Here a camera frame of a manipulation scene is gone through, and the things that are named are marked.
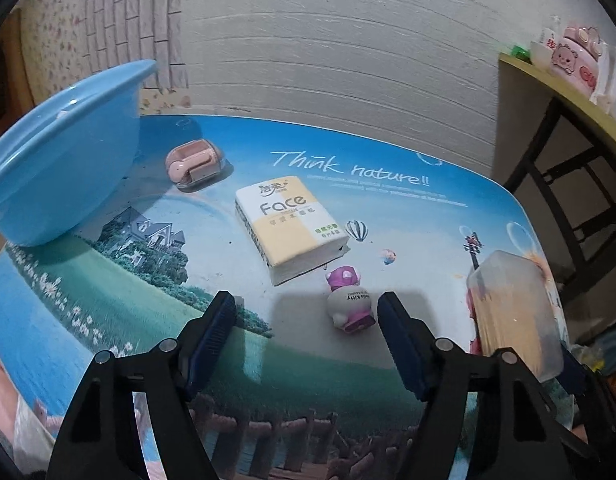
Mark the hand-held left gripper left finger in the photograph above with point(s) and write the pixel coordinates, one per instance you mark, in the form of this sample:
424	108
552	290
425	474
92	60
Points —
212	345

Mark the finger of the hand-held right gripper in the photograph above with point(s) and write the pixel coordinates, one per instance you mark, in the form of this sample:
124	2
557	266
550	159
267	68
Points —
600	405

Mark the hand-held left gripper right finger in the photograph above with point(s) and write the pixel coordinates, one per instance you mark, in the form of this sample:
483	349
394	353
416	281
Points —
403	345

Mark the pink and white toy figure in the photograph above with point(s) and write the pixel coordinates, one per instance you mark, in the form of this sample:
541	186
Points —
349	305

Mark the clear box of toothpicks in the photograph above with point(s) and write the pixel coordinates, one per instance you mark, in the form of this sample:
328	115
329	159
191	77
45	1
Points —
515	310

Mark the blue plastic basin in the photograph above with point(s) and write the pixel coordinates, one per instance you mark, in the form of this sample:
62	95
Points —
62	160

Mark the white plastic container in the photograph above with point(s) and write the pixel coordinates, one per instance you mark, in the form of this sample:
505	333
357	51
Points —
610	80

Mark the white and yellow tissue pack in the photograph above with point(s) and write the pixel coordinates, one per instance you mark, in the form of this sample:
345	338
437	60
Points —
288	225

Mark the yellow folding side table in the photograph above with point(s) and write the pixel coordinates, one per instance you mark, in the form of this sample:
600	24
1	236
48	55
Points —
578	110

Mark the small green object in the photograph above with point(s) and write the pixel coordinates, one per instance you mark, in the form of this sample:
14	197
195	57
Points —
520	54

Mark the white cup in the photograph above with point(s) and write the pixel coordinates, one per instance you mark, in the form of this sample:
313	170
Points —
539	54

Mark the pink cartoon storage box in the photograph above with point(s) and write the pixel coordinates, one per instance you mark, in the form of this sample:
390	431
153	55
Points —
575	62

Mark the plastic bottle with red label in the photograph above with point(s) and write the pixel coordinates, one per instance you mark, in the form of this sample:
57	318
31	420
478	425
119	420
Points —
549	35

